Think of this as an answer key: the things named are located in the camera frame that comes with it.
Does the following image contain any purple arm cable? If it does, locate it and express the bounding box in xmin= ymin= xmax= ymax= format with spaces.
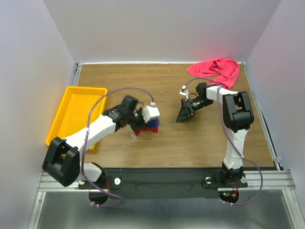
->
xmin=182 ymin=78 xmax=264 ymax=206
xmin=80 ymin=87 xmax=155 ymax=208

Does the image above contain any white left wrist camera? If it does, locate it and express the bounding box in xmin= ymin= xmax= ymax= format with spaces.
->
xmin=142 ymin=105 xmax=160 ymax=123

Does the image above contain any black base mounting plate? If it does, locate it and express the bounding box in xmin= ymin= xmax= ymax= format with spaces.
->
xmin=78 ymin=167 xmax=248 ymax=200

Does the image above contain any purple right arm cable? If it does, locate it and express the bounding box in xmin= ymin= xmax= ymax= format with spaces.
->
xmin=182 ymin=78 xmax=264 ymax=206

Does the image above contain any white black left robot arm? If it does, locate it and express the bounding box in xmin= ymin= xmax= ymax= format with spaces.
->
xmin=42 ymin=95 xmax=145 ymax=188

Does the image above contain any pink towel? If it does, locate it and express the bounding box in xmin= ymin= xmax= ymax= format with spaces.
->
xmin=186 ymin=58 xmax=240 ymax=90

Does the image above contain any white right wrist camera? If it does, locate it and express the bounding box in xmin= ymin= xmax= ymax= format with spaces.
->
xmin=179 ymin=85 xmax=189 ymax=99

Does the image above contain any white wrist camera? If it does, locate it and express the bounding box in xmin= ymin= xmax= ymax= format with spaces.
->
xmin=142 ymin=105 xmax=160 ymax=123
xmin=179 ymin=85 xmax=189 ymax=99

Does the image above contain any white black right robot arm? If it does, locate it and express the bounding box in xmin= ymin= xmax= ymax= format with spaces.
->
xmin=176 ymin=83 xmax=254 ymax=186

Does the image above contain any yellow plastic tray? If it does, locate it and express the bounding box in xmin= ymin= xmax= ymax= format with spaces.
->
xmin=45 ymin=86 xmax=108 ymax=146

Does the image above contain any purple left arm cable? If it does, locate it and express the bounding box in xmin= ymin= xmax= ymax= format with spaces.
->
xmin=80 ymin=87 xmax=155 ymax=208

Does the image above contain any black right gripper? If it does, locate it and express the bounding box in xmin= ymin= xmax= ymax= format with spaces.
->
xmin=175 ymin=97 xmax=213 ymax=122

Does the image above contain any aluminium front frame rail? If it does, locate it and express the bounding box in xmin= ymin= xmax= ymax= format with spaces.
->
xmin=38 ymin=169 xmax=296 ymax=192

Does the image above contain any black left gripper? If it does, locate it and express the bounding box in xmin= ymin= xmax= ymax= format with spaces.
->
xmin=126 ymin=106 xmax=151 ymax=132

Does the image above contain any red and blue patterned towel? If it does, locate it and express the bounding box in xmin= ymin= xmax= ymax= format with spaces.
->
xmin=133 ymin=118 xmax=160 ymax=137

